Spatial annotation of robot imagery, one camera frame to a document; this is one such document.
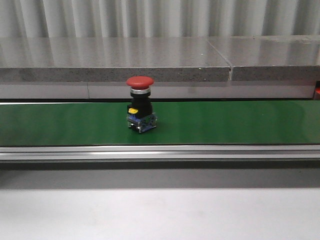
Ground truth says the white pleated curtain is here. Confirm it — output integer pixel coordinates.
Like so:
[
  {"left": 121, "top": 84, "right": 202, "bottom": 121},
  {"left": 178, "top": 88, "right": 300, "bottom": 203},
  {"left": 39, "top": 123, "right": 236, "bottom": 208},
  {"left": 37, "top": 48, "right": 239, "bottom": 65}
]
[{"left": 0, "top": 0, "right": 320, "bottom": 38}]

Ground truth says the left grey stone slab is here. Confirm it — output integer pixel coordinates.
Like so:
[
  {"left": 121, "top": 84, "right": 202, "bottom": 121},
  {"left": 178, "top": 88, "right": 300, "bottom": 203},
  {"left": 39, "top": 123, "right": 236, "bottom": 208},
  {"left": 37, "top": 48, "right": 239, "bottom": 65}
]
[{"left": 0, "top": 37, "right": 230, "bottom": 83}]

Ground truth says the green conveyor belt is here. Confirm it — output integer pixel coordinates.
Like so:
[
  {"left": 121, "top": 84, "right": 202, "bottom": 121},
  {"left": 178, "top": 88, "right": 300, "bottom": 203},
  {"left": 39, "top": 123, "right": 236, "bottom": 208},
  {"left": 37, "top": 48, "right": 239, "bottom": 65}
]
[{"left": 0, "top": 100, "right": 320, "bottom": 147}]

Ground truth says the right grey stone slab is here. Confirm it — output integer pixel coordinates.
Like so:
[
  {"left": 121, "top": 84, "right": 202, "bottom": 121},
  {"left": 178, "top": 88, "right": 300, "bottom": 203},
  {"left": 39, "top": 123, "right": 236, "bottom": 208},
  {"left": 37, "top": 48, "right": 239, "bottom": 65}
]
[{"left": 207, "top": 35, "right": 320, "bottom": 83}]

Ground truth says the red plastic tray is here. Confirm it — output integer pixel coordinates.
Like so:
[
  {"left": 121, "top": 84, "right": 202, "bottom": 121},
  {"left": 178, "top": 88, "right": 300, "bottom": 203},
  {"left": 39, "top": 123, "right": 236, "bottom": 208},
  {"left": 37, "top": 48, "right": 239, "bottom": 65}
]
[{"left": 313, "top": 87, "right": 320, "bottom": 100}]

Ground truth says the grey stone slab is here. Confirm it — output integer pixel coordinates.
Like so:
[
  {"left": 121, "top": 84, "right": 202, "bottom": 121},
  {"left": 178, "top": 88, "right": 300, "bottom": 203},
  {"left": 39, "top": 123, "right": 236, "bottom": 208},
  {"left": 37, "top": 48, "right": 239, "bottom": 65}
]
[
  {"left": 0, "top": 37, "right": 230, "bottom": 83},
  {"left": 207, "top": 35, "right": 320, "bottom": 83}
]

